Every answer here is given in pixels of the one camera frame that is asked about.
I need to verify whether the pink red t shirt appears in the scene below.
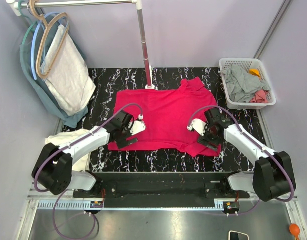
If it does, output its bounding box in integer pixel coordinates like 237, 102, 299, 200
114, 77, 222, 157

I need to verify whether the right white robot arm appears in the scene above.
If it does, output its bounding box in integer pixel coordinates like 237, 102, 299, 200
187, 105, 297, 202

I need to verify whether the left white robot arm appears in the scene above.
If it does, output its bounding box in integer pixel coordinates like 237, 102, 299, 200
31, 110, 146, 196

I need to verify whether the cream folded t shirt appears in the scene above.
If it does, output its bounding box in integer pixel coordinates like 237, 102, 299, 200
45, 129, 96, 172

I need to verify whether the grey t shirt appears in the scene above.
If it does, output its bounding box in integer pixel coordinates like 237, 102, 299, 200
221, 65, 271, 103

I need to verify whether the white plastic laundry basket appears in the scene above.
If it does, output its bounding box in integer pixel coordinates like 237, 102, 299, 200
219, 58, 277, 110

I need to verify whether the salmon pink t shirt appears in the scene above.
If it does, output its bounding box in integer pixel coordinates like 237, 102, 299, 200
250, 89, 269, 104

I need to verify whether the white towel on hanger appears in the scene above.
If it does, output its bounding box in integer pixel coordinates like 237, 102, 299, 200
40, 25, 96, 116

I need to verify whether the orange garment in basket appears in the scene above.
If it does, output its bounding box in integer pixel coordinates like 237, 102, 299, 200
249, 68, 261, 78

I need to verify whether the smartphone with white edge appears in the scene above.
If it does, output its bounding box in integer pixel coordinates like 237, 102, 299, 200
228, 230, 250, 240

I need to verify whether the teal garment on hanger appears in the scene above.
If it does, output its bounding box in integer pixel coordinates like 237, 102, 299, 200
19, 24, 89, 127

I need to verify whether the orange ball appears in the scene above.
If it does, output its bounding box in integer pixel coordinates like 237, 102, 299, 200
289, 223, 301, 240

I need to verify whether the blue plastic hanger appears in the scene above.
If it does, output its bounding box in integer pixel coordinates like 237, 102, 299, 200
30, 12, 70, 81

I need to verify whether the green plastic hanger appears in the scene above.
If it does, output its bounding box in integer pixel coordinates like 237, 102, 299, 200
18, 0, 39, 45

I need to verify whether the tan wooden hanger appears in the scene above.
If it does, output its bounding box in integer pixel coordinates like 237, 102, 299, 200
29, 0, 70, 80

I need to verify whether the metal clothes rack stand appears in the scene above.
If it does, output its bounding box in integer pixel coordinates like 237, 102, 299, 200
6, 0, 157, 90

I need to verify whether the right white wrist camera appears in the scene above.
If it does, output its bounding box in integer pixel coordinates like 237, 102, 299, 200
187, 118, 207, 136

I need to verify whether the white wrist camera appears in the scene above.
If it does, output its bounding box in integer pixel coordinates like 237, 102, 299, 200
187, 118, 207, 136
128, 114, 147, 136

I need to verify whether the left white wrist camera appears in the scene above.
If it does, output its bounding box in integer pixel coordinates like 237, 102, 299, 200
128, 114, 147, 136

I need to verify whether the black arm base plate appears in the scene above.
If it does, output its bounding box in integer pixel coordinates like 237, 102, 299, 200
73, 172, 250, 210

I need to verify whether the aluminium frame rail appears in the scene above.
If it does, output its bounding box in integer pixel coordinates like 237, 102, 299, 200
17, 178, 307, 240

